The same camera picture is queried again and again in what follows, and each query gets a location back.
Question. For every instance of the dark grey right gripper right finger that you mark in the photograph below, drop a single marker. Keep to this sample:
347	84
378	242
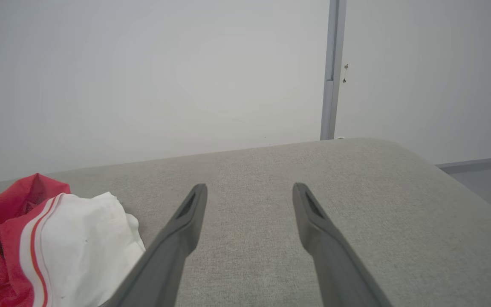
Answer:
326	251

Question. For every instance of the red and white garment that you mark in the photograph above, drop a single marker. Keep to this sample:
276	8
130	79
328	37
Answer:
79	247

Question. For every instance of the grey wall post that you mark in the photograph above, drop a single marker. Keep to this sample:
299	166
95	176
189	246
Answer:
332	64

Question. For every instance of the grey baseboard strip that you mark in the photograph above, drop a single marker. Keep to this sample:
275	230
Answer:
484	163

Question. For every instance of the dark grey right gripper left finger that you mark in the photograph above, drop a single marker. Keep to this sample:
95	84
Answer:
173	247

